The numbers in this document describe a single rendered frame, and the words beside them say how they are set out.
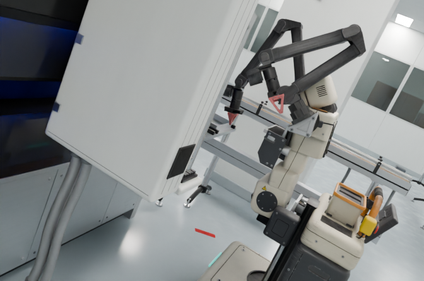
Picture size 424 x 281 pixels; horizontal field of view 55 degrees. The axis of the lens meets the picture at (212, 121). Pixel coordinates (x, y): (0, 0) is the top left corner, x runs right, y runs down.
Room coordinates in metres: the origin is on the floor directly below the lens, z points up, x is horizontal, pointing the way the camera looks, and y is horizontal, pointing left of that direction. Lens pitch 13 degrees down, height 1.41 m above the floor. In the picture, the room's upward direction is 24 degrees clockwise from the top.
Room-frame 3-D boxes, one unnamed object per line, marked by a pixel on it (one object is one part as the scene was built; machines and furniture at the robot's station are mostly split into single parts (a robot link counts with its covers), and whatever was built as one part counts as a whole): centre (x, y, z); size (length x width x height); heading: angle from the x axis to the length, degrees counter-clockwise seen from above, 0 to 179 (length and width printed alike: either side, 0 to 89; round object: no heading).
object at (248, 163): (3.01, -0.67, 0.49); 1.60 x 0.08 x 0.12; 72
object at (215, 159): (3.17, -0.15, 0.46); 0.09 x 0.09 x 0.77; 72
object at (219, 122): (2.25, 0.09, 0.90); 0.34 x 0.26 x 0.04; 72
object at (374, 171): (3.05, -0.53, 0.92); 1.90 x 0.15 x 0.16; 72
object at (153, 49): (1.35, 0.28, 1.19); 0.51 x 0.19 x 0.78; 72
